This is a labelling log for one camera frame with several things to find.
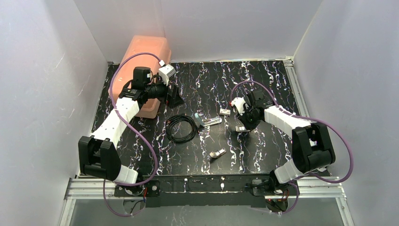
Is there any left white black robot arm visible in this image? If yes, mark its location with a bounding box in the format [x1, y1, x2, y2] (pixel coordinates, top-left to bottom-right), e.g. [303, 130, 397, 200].
[78, 65, 184, 186]

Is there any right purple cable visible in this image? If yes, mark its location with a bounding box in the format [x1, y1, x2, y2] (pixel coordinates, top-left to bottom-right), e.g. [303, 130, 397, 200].
[230, 80, 354, 216]

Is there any coiled black cable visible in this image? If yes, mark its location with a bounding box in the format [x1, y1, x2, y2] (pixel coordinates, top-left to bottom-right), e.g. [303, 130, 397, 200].
[166, 114, 200, 145]

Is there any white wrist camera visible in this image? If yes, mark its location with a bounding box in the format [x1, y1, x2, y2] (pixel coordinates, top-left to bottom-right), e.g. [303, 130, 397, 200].
[230, 97, 246, 115]
[158, 64, 176, 86]

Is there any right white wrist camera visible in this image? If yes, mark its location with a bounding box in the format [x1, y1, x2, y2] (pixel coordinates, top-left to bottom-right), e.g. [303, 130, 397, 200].
[230, 97, 246, 115]

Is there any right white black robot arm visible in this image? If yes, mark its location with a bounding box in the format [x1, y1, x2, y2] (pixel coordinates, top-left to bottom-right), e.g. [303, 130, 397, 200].
[231, 91, 335, 192]

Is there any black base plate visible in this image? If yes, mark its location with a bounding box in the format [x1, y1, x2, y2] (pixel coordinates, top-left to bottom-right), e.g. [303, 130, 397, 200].
[114, 174, 296, 208]

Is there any aluminium frame rail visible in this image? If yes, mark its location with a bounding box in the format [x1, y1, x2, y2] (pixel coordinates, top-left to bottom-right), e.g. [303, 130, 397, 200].
[60, 59, 353, 226]

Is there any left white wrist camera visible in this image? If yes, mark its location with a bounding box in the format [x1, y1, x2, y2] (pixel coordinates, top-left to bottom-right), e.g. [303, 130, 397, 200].
[158, 64, 176, 86]

